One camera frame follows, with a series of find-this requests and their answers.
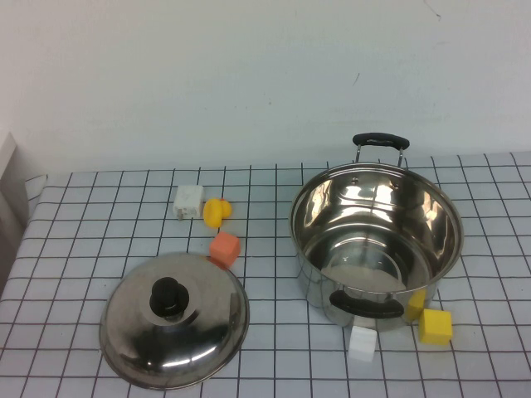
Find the white foam cube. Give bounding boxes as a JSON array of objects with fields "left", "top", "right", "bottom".
[{"left": 348, "top": 325, "right": 378, "bottom": 362}]

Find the yellow foam cube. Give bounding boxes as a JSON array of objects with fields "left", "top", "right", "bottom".
[{"left": 417, "top": 308, "right": 453, "bottom": 346}]

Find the white power adapter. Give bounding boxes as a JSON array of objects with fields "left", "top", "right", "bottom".
[{"left": 173, "top": 184, "right": 206, "bottom": 221}]

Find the yellow rubber duck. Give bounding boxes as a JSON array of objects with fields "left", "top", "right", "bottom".
[{"left": 202, "top": 197, "right": 233, "bottom": 229}]

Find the white shelf board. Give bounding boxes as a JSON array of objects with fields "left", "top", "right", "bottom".
[{"left": 0, "top": 131, "right": 31, "bottom": 200}]

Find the orange foam cube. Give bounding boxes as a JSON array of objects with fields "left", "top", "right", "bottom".
[{"left": 209, "top": 231, "right": 242, "bottom": 269}]

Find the stainless steel pot lid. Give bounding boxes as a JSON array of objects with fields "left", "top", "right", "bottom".
[{"left": 99, "top": 251, "right": 251, "bottom": 391}]

